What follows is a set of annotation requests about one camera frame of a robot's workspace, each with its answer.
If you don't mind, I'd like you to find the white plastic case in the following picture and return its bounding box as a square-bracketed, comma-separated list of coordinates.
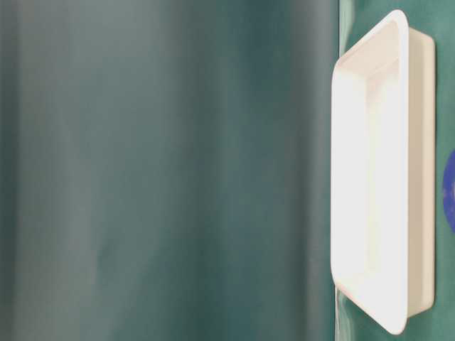
[331, 10, 436, 335]

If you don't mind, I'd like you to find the blue tape roll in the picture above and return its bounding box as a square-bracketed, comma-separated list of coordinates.
[442, 151, 455, 232]

